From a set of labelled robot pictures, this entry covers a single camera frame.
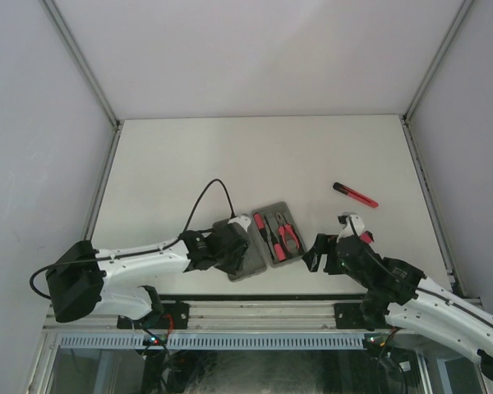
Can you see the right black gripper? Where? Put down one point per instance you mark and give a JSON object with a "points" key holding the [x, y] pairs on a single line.
{"points": [[323, 245]]}

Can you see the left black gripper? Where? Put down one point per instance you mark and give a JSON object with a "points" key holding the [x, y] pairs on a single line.
{"points": [[232, 268]]}

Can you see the red-handled screwdriver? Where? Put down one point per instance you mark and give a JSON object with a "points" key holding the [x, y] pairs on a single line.
{"points": [[264, 232], [278, 250]]}

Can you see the red black pliers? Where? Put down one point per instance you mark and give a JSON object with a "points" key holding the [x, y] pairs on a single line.
{"points": [[288, 236]]}

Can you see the grey plastic tool case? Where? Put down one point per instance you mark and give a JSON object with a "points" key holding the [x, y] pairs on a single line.
{"points": [[257, 258]]}

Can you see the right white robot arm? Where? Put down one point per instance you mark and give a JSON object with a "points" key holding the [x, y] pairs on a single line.
{"points": [[402, 296]]}

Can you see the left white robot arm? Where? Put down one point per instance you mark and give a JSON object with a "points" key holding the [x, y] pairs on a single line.
{"points": [[86, 280]]}

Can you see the red black bit holder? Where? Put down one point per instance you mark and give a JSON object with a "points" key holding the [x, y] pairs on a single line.
{"points": [[367, 237]]}

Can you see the red black utility knife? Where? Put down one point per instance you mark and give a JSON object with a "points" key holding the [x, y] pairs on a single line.
{"points": [[351, 193]]}

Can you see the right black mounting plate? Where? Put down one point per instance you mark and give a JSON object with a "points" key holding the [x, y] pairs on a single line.
{"points": [[349, 316]]}

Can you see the black mounting plate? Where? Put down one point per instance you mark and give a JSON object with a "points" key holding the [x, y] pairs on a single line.
{"points": [[349, 316], [175, 315]]}

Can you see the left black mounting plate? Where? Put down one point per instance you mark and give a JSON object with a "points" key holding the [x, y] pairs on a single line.
{"points": [[175, 315]]}

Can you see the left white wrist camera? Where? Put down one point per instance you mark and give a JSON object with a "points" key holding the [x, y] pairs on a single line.
{"points": [[242, 220]]}

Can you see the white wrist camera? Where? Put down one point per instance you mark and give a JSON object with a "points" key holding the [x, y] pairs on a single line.
{"points": [[242, 220], [352, 225]]}

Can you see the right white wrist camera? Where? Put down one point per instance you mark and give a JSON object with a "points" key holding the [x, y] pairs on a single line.
{"points": [[352, 225]]}

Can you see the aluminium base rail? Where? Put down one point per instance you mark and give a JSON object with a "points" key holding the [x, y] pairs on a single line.
{"points": [[258, 315]]}

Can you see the left aluminium frame post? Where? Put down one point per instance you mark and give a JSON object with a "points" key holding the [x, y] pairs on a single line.
{"points": [[72, 46]]}

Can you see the aluminium frame post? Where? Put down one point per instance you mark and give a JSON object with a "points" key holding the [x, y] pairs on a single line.
{"points": [[72, 46], [435, 64]]}

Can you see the blue slotted cable duct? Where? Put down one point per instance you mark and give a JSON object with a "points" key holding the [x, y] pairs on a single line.
{"points": [[216, 341]]}

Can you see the right aluminium frame post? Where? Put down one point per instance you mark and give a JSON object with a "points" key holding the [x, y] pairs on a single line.
{"points": [[435, 64]]}

